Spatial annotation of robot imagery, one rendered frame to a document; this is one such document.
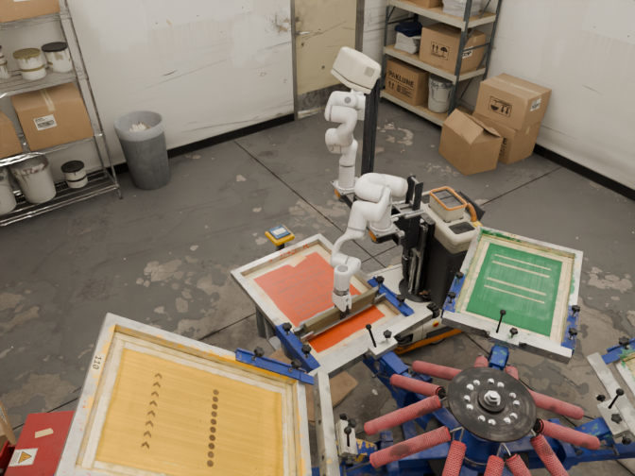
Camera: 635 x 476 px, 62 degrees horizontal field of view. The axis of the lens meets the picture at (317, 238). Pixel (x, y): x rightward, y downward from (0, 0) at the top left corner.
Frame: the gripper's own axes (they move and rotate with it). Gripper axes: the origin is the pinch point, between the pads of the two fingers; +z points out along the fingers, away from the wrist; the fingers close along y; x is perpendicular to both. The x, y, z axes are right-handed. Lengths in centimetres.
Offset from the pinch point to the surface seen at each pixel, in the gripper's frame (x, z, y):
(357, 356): 10.7, -2.2, -26.9
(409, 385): 8, -11, -56
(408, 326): -19.4, -2.6, -26.6
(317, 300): 1.1, 5.9, 18.3
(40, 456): 135, -8, -2
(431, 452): 15, 0, -77
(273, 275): 9.4, 5.8, 47.6
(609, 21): -380, -50, 114
